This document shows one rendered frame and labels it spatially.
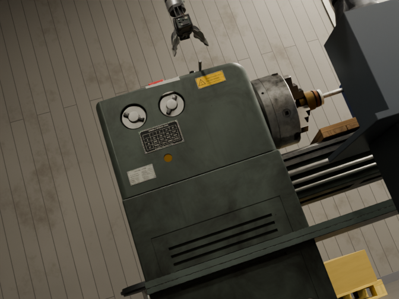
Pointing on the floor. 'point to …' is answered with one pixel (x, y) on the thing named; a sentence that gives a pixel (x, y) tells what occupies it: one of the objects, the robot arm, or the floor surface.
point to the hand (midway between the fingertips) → (191, 52)
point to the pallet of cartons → (354, 276)
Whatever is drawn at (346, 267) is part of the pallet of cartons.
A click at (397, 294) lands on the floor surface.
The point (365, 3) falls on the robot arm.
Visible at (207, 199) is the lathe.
